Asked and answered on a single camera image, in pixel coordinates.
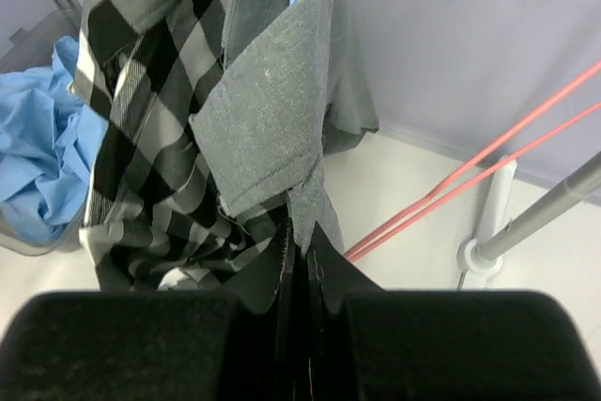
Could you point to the black white checkered shirt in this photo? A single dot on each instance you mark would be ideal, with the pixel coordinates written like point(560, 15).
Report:
point(153, 219)

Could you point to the light blue shirt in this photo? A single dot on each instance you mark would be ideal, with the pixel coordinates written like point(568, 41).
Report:
point(49, 141)

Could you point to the grey shirt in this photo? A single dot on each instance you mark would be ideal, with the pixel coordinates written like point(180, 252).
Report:
point(293, 91)

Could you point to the pink wire hanger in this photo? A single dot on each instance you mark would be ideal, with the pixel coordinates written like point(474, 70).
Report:
point(446, 189)

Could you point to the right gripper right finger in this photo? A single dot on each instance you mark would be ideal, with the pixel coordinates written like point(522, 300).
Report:
point(375, 344)

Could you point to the clear grey plastic bin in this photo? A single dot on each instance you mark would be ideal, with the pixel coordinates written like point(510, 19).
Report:
point(33, 48)

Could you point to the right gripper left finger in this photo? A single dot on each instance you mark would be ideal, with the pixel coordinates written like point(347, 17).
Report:
point(228, 343)

